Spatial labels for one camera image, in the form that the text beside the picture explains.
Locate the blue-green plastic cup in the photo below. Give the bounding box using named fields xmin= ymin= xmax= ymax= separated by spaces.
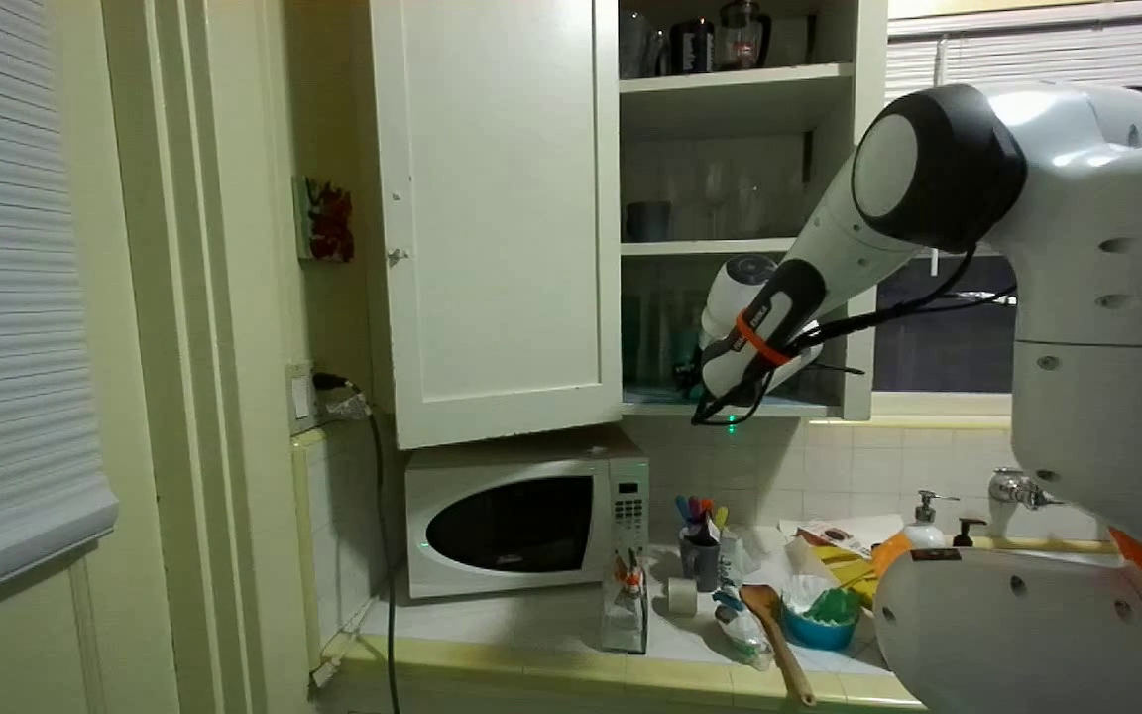
xmin=628 ymin=290 xmax=668 ymax=388

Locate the small white cup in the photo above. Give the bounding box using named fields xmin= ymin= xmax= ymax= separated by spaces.
xmin=657 ymin=571 xmax=704 ymax=619

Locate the dark mug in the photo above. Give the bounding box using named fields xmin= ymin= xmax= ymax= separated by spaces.
xmin=621 ymin=197 xmax=674 ymax=241

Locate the white microwave oven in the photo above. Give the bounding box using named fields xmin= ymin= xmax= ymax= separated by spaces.
xmin=399 ymin=444 xmax=654 ymax=608

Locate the white cabinet door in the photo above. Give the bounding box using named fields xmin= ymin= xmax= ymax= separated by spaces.
xmin=363 ymin=0 xmax=628 ymax=452

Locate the clear drinking glass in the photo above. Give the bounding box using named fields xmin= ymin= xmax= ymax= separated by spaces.
xmin=725 ymin=160 xmax=776 ymax=241
xmin=674 ymin=156 xmax=728 ymax=241

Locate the pen holder with pens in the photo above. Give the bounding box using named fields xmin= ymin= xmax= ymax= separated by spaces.
xmin=668 ymin=492 xmax=737 ymax=593

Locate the small bottle near microwave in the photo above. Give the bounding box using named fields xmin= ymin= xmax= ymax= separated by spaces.
xmin=593 ymin=524 xmax=654 ymax=653

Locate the white and blue bottle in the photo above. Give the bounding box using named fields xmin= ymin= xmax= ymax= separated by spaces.
xmin=704 ymin=585 xmax=774 ymax=664

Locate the dark glass jar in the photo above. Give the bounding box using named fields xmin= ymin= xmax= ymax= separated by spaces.
xmin=621 ymin=5 xmax=665 ymax=74
xmin=668 ymin=11 xmax=720 ymax=74

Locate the yellow snack bag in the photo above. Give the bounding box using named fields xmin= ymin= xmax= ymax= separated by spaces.
xmin=783 ymin=524 xmax=885 ymax=595

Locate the wooden spoon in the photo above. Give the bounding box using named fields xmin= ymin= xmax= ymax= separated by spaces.
xmin=737 ymin=581 xmax=822 ymax=708

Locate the green sponge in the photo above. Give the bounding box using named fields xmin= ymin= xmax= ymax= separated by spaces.
xmin=805 ymin=585 xmax=863 ymax=627

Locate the dark glass pot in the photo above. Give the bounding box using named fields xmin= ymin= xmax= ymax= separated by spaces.
xmin=713 ymin=0 xmax=776 ymax=70

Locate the blue bowl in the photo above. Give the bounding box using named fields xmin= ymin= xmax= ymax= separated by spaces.
xmin=780 ymin=589 xmax=863 ymax=653

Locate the orange snack bag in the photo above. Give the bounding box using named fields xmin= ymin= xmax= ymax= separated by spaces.
xmin=867 ymin=532 xmax=917 ymax=589

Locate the white pump bottle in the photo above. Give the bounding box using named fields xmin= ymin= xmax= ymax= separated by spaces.
xmin=902 ymin=487 xmax=950 ymax=554

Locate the chrome faucet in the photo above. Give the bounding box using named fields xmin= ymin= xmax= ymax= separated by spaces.
xmin=983 ymin=463 xmax=1060 ymax=524

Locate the white window blind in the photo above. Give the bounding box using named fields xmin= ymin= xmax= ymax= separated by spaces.
xmin=0 ymin=0 xmax=124 ymax=616
xmin=880 ymin=8 xmax=1142 ymax=103

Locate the wall outlet with plug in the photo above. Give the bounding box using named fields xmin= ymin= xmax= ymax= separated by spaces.
xmin=284 ymin=370 xmax=376 ymax=427

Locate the red wall decoration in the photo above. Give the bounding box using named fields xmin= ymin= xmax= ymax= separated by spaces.
xmin=301 ymin=173 xmax=357 ymax=267

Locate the black power cord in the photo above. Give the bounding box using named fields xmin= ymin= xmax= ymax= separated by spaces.
xmin=363 ymin=410 xmax=405 ymax=714

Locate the white wall cabinet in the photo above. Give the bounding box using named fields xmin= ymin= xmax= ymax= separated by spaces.
xmin=614 ymin=0 xmax=892 ymax=425

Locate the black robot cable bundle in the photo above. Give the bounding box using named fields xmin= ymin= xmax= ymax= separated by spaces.
xmin=687 ymin=241 xmax=1024 ymax=427

